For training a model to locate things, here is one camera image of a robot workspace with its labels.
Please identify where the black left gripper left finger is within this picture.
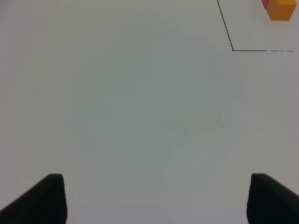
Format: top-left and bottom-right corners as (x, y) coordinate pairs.
(0, 174), (68, 224)

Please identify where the template red cube block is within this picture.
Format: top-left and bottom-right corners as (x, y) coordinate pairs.
(261, 0), (270, 9)

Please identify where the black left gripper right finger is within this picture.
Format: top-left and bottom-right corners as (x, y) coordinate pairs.
(246, 173), (299, 224)

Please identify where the template orange cube block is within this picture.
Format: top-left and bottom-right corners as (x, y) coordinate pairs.
(266, 0), (297, 21)

